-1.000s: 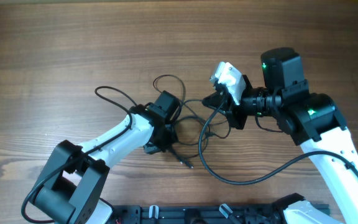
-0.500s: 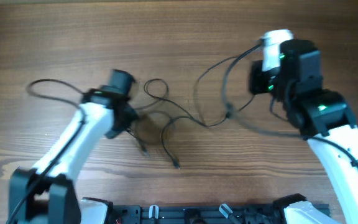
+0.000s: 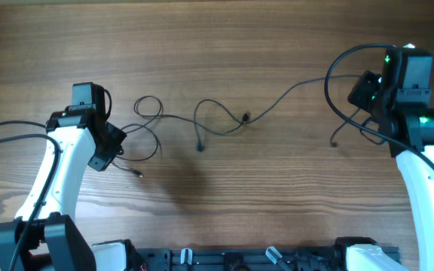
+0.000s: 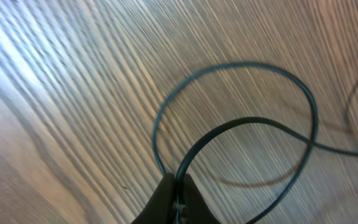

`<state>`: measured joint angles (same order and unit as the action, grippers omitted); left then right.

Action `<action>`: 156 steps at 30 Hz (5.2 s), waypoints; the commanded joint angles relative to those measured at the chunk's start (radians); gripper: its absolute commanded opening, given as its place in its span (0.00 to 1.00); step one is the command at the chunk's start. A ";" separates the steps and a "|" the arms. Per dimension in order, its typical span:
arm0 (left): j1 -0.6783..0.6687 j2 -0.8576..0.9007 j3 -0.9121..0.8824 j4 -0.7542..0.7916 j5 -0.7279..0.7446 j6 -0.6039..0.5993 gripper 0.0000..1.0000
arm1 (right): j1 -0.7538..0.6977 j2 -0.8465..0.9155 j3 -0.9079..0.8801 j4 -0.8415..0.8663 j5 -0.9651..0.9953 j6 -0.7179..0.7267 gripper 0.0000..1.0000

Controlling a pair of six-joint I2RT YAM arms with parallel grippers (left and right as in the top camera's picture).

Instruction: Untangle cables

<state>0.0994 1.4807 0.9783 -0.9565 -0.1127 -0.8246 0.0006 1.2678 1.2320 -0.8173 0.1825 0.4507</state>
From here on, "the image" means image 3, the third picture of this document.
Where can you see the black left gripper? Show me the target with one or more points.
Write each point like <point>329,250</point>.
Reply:
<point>99,162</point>

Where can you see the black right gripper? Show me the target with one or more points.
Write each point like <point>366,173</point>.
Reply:
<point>365,90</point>

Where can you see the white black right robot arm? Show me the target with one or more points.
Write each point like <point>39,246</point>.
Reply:
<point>398,102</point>

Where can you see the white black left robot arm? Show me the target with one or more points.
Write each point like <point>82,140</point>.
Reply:
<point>43,234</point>

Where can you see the black aluminium base frame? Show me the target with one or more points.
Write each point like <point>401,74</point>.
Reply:
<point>320,258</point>

